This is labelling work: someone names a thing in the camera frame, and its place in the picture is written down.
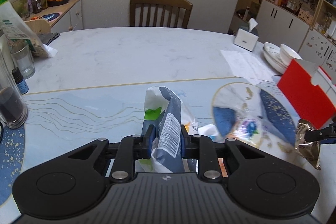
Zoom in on gold foil snack packet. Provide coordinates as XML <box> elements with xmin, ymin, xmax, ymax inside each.
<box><xmin>294</xmin><ymin>119</ymin><xmax>321</xmax><ymax>170</ymax></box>

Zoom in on dark blue white bag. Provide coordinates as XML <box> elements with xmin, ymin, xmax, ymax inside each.
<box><xmin>138</xmin><ymin>86</ymin><xmax>198</xmax><ymax>173</ymax></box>

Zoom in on red cardboard box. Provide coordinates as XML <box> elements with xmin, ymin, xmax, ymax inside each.
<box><xmin>277</xmin><ymin>59</ymin><xmax>335</xmax><ymax>129</ymax></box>

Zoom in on blueberry bread packet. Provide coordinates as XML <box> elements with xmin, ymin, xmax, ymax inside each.
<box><xmin>226</xmin><ymin>111</ymin><xmax>283</xmax><ymax>148</ymax></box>

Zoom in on white ceramic bowl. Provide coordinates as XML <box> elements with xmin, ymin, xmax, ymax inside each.
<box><xmin>280</xmin><ymin>44</ymin><xmax>302</xmax><ymax>66</ymax></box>

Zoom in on stacked white plates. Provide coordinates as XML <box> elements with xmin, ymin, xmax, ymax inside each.
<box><xmin>263</xmin><ymin>42</ymin><xmax>288</xmax><ymax>75</ymax></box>

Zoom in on white paper sheets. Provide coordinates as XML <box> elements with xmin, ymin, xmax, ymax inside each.
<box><xmin>220</xmin><ymin>50</ymin><xmax>277</xmax><ymax>85</ymax></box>

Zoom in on white tissue box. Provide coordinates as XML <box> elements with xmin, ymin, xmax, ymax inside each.
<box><xmin>234</xmin><ymin>18</ymin><xmax>259</xmax><ymax>52</ymax></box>

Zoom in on tall glass jar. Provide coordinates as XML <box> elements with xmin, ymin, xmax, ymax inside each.
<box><xmin>0</xmin><ymin>30</ymin><xmax>28</xmax><ymax>128</ymax></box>

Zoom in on small blue bottle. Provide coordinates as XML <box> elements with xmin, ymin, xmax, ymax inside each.
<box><xmin>11</xmin><ymin>68</ymin><xmax>29</xmax><ymax>94</ymax></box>

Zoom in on small drinking glass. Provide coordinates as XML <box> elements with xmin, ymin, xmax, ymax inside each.
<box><xmin>10</xmin><ymin>40</ymin><xmax>35</xmax><ymax>79</ymax></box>

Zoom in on white sideboard cabinet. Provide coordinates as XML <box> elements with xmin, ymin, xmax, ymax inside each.
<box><xmin>26</xmin><ymin>0</ymin><xmax>84</xmax><ymax>33</ymax></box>

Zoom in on wooden chair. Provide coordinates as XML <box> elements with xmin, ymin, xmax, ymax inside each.
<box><xmin>129</xmin><ymin>0</ymin><xmax>193</xmax><ymax>28</ymax></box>

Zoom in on green white snack bag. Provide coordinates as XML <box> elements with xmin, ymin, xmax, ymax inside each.
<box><xmin>1</xmin><ymin>0</ymin><xmax>58</xmax><ymax>58</ymax></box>

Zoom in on white wall cabinet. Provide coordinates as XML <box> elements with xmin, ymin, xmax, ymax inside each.
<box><xmin>228</xmin><ymin>0</ymin><xmax>335</xmax><ymax>65</ymax></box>

